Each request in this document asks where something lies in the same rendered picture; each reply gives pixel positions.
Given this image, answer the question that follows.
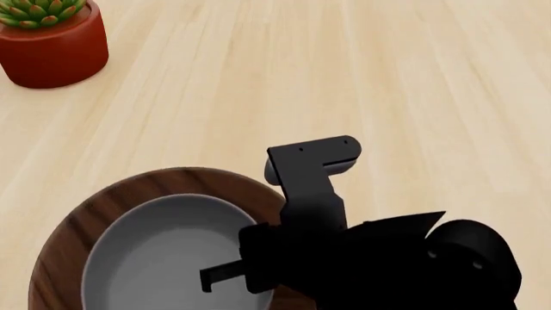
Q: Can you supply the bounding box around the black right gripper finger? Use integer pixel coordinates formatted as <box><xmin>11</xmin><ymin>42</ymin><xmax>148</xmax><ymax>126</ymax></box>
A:
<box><xmin>199</xmin><ymin>258</ymin><xmax>247</xmax><ymax>294</ymax></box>

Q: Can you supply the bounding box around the grey bowl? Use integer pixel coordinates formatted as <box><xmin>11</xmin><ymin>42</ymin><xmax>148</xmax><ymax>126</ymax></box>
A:
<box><xmin>81</xmin><ymin>192</ymin><xmax>277</xmax><ymax>310</ymax></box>

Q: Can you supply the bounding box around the dark wooden bowl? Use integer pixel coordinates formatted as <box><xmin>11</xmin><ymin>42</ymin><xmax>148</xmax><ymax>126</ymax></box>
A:
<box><xmin>28</xmin><ymin>165</ymin><xmax>319</xmax><ymax>310</ymax></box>

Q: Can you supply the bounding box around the succulent in red pot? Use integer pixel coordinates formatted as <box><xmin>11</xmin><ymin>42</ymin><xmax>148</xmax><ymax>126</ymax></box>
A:
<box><xmin>0</xmin><ymin>0</ymin><xmax>110</xmax><ymax>90</ymax></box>

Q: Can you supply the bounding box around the black gripper camera mount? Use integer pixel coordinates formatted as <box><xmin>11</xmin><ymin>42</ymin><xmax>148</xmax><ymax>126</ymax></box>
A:
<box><xmin>263</xmin><ymin>134</ymin><xmax>363</xmax><ymax>234</ymax></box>

